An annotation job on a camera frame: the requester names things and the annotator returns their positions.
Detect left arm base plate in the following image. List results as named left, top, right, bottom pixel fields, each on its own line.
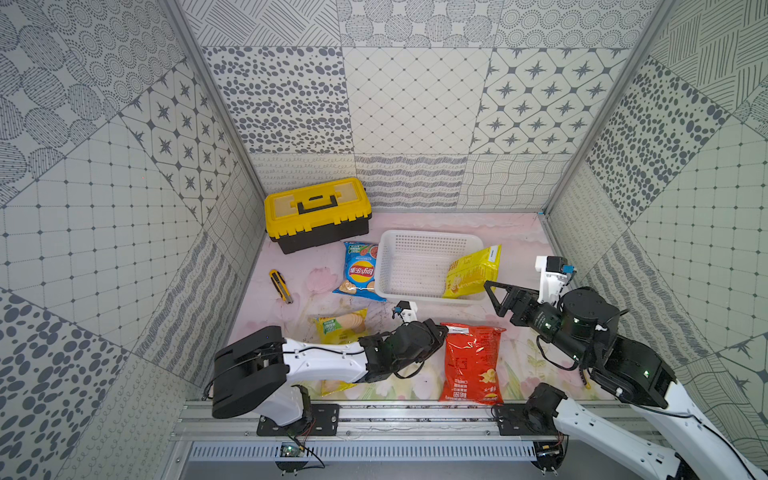
left=257, top=403, right=340, bottom=438

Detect white plastic basket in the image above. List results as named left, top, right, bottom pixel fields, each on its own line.
left=374, top=230, right=485, bottom=306

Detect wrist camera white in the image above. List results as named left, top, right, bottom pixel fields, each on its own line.
left=392, top=301, right=418, bottom=323
left=535, top=256, right=576, bottom=306

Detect yellow black utility knife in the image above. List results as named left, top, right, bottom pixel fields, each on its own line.
left=269, top=269, right=294, bottom=304

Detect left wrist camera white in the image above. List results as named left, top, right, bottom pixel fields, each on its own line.
left=392, top=301, right=418, bottom=323

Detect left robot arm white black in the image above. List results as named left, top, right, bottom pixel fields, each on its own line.
left=207, top=319, right=449, bottom=427

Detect yellow Lays chips bag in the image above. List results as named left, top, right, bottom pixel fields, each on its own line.
left=314, top=309, right=368, bottom=396

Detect aluminium rail frame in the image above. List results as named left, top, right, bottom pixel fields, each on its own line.
left=170, top=400, right=563, bottom=443

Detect yellow black toolbox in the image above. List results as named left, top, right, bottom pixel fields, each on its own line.
left=264, top=177, right=372, bottom=255

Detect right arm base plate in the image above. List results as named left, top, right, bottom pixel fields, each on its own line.
left=491, top=383, right=568, bottom=436

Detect blue chips bag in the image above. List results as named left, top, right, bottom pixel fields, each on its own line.
left=334, top=242, right=385, bottom=302

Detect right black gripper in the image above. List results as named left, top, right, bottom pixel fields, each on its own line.
left=485, top=279, right=592, bottom=366

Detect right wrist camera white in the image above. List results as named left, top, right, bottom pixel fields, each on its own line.
left=535, top=256, right=576, bottom=306

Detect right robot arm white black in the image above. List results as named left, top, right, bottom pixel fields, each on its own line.
left=484, top=281, right=767, bottom=479

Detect red chips bag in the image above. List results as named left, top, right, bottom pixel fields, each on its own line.
left=440, top=323, right=504, bottom=405

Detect yellow chips bag orange print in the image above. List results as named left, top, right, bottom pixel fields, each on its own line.
left=443, top=245, right=502, bottom=299

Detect white slotted cable duct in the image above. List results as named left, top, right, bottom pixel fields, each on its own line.
left=188, top=440, right=536, bottom=463

